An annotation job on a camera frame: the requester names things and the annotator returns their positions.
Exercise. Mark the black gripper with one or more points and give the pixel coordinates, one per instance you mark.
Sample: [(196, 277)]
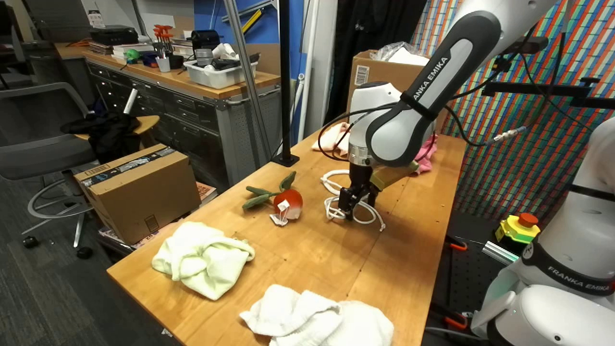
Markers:
[(361, 179)]

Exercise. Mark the pale peach cloth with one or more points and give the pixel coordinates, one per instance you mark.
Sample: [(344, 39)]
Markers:
[(328, 141)]

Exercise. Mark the red plush vegetable green leaf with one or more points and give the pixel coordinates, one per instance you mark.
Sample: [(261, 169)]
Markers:
[(288, 200)]

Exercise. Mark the white cloth bag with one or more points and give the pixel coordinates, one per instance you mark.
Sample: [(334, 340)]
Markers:
[(319, 317)]

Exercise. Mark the light green cloth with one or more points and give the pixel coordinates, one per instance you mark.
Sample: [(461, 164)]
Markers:
[(202, 260)]

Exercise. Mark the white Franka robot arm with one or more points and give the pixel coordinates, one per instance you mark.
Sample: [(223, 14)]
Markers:
[(576, 256)]

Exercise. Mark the small white printed card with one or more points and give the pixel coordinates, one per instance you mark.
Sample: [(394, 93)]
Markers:
[(278, 219)]

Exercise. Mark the black orange table clamp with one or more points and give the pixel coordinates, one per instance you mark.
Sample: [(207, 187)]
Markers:
[(455, 244), (455, 323)]

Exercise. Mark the cardboard box with white labels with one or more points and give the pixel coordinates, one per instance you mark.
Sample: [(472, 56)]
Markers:
[(376, 69)]

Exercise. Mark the yellow red emergency stop button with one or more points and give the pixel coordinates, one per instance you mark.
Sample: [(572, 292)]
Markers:
[(517, 229)]

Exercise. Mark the silver metal pole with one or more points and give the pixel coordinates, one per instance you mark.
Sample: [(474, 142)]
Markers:
[(246, 77)]

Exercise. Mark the grey workbench with wooden top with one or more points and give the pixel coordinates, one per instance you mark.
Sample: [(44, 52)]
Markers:
[(192, 121)]

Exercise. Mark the white plastic bin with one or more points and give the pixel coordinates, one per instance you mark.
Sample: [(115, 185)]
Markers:
[(217, 75)]

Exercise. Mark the cardboard box with black tape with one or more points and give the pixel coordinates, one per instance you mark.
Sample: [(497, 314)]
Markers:
[(140, 192)]

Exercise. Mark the black mounting bar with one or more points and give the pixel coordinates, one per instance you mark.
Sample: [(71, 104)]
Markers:
[(544, 89)]

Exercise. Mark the wooden stool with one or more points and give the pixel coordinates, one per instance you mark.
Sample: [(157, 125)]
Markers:
[(148, 123)]

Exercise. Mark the black garment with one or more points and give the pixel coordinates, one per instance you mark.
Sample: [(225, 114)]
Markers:
[(105, 137)]

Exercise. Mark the grey office chair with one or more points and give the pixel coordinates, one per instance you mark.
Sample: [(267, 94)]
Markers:
[(38, 154)]

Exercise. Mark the olive wrist camera box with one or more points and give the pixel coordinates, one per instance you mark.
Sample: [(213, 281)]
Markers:
[(388, 177)]

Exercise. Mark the black camera stand pole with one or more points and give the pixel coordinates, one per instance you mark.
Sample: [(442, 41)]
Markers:
[(284, 77)]

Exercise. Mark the small grey metal bracket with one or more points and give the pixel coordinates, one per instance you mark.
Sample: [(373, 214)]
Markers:
[(499, 252)]

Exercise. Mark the black stereo camera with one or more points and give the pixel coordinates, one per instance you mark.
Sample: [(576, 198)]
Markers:
[(528, 44)]

